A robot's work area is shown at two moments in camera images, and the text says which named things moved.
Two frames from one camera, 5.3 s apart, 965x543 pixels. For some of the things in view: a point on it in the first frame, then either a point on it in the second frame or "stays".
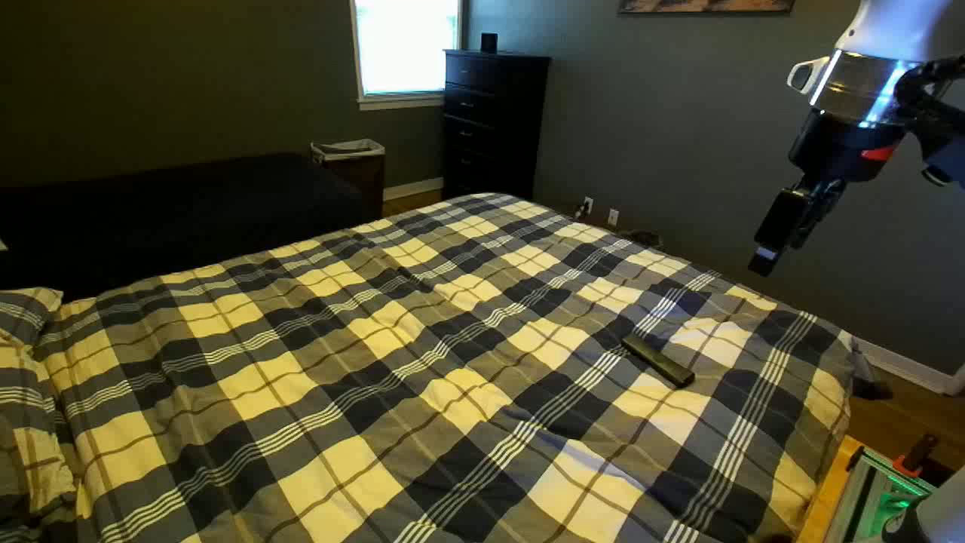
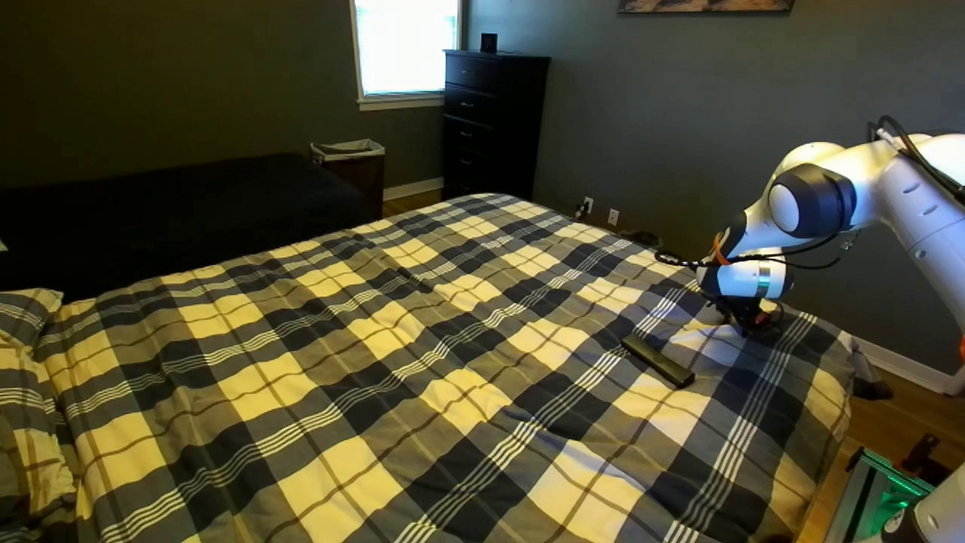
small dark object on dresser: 491,41 stays
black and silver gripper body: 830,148 -> 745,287
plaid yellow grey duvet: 468,370 stays
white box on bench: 348,148 stays
